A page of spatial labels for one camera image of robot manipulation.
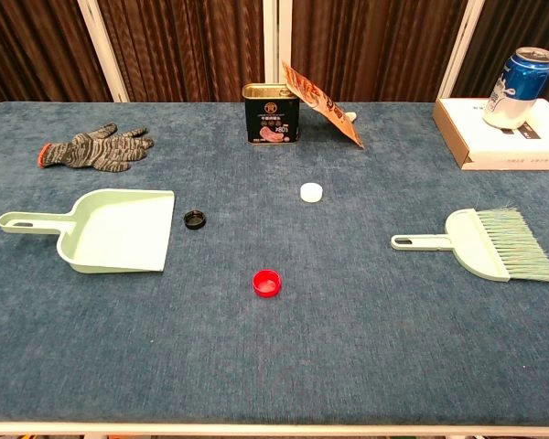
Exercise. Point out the white bottle cap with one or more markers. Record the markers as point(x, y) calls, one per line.
point(312, 192)

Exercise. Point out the red bottle cap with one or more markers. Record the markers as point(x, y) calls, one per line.
point(267, 283)

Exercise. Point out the black bottle cap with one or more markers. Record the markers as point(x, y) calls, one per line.
point(195, 220)

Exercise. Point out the light green plastic dustpan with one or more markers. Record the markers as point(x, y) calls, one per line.
point(119, 233)

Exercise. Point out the light green hand brush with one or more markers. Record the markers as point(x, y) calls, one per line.
point(466, 242)

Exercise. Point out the black luncheon meat tin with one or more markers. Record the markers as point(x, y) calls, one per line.
point(270, 119)

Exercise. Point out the orange snack pouch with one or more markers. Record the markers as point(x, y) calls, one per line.
point(329, 110)

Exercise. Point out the blue fabric table cover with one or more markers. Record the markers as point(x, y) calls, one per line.
point(302, 347)

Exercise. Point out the grey knit work glove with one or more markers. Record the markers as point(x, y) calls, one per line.
point(100, 148)

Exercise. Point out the brown folding screen panel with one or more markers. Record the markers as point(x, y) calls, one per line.
point(187, 46)
point(27, 46)
point(530, 27)
point(370, 46)

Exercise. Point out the blue drink can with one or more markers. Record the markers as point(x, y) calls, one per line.
point(517, 87)

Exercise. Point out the white cardboard box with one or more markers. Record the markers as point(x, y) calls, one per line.
point(544, 137)

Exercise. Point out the white table frame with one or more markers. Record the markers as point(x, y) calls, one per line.
point(274, 430)

